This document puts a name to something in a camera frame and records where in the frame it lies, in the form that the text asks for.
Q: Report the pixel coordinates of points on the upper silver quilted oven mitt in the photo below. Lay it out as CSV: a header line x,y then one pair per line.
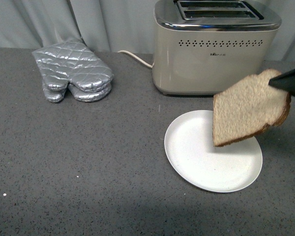
x,y
72,62

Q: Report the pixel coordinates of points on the beige two-slot toaster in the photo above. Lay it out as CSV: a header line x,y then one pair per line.
x,y
203,47

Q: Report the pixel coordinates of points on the silver quilted oven mitt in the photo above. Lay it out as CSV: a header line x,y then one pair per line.
x,y
72,62
79,95

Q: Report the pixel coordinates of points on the white round plate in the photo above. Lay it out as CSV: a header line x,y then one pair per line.
x,y
189,148

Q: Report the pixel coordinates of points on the lower silver quilted oven mitt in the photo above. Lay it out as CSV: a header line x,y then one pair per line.
x,y
79,95

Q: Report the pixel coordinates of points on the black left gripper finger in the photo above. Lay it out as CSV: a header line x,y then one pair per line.
x,y
285,81

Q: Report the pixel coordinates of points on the grey-white backdrop curtain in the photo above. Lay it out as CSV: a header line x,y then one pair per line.
x,y
104,25

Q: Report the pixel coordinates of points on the brown bread slice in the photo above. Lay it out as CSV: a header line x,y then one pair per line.
x,y
248,108

